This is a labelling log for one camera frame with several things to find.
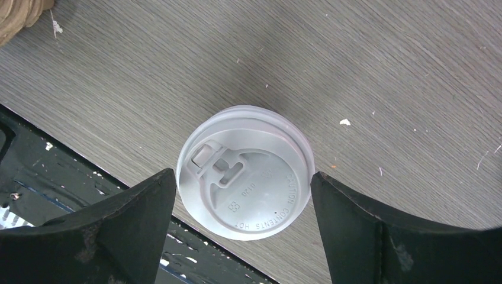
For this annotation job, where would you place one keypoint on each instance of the tan cardboard cup carrier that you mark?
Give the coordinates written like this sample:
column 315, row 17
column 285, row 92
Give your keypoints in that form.
column 19, row 14

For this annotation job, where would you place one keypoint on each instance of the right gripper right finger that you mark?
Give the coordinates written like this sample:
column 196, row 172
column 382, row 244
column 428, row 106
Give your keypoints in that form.
column 367, row 241

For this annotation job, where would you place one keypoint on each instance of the white sip lid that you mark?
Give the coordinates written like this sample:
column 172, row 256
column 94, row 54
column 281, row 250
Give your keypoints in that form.
column 245, row 173

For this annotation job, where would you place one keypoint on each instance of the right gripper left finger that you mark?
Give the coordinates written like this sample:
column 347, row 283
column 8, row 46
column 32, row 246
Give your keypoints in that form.
column 117, row 240

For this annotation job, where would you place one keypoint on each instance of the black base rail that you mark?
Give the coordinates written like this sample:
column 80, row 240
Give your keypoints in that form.
column 42, row 179

